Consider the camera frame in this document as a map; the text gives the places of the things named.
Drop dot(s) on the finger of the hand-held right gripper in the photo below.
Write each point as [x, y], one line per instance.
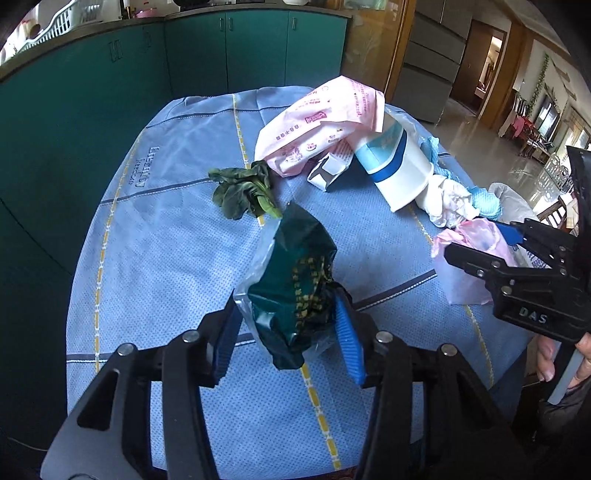
[471, 261]
[510, 233]

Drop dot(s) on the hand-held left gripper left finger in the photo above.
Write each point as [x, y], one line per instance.
[226, 344]

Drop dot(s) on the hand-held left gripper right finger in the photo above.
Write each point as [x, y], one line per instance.
[348, 337]

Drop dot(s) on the pink plastic bag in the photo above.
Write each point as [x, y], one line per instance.
[461, 293]

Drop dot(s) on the dark green foil bag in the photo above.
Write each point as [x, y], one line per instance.
[295, 277]

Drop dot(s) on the white blue-banded paper cup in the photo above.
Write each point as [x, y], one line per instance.
[397, 170]

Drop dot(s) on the person's right forearm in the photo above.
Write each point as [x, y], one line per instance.
[572, 415]

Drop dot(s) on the person's right hand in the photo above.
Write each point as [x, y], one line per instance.
[545, 357]

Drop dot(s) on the blue crumpled disposable cloth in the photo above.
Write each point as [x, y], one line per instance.
[434, 152]
[487, 203]

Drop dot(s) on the crumpled white tissue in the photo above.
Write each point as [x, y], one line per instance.
[445, 198]

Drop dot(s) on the blue checked tablecloth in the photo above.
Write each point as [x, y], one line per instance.
[161, 254]

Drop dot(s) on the green hanging vine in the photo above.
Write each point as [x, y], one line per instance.
[540, 83]

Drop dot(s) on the green leafy vegetable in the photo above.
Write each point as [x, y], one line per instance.
[240, 189]

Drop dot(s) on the small white open carton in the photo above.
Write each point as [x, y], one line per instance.
[328, 173]

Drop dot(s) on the brown wooden doorway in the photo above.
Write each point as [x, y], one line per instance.
[466, 60]

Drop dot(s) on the grey refrigerator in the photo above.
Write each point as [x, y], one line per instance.
[429, 60]

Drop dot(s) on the pink printed plastic package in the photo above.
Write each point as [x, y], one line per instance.
[314, 124]

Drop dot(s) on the wooden framed glass door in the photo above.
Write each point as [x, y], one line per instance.
[369, 46]

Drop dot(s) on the green kitchen cabinet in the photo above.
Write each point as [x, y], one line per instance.
[92, 115]

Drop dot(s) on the white plastic basket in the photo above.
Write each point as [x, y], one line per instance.
[60, 23]

